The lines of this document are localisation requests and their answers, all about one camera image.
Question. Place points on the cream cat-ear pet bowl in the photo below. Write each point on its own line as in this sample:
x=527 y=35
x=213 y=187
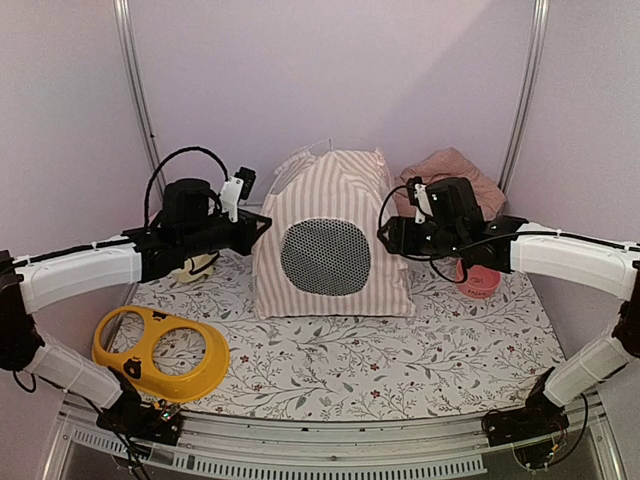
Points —
x=196 y=268

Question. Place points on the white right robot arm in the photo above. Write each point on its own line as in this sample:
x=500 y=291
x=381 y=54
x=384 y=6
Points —
x=590 y=285

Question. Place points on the yellow double bowl holder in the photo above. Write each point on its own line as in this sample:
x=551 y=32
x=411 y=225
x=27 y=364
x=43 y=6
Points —
x=162 y=355

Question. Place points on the pink cat-ear pet bowl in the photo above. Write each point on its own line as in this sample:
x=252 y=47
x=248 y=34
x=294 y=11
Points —
x=476 y=282

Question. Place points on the aluminium frame post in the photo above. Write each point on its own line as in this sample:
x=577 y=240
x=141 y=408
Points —
x=532 y=64
x=125 y=29

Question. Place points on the right aluminium frame post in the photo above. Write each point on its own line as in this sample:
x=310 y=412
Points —
x=532 y=64

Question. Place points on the left aluminium frame post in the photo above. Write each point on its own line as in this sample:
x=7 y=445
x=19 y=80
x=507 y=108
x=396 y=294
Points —
x=125 y=29

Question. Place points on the striped pet tent fabric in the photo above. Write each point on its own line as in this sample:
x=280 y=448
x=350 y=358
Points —
x=321 y=256

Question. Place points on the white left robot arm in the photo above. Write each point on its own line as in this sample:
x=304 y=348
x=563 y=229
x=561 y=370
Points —
x=55 y=284

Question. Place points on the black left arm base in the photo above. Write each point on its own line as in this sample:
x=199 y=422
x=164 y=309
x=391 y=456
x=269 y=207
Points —
x=130 y=416

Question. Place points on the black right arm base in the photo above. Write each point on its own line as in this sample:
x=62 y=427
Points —
x=538 y=417

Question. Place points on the pink gingham cushion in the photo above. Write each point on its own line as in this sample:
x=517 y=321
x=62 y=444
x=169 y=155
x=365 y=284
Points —
x=449 y=164

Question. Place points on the white flexible tent pole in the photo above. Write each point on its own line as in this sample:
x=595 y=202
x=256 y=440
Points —
x=314 y=149

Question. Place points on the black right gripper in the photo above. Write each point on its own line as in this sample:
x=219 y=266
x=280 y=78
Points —
x=401 y=239

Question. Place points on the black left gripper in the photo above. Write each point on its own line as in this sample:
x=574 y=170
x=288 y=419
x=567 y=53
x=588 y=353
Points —
x=250 y=230

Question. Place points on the front aluminium rail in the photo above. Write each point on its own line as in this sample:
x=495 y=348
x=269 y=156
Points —
x=473 y=446

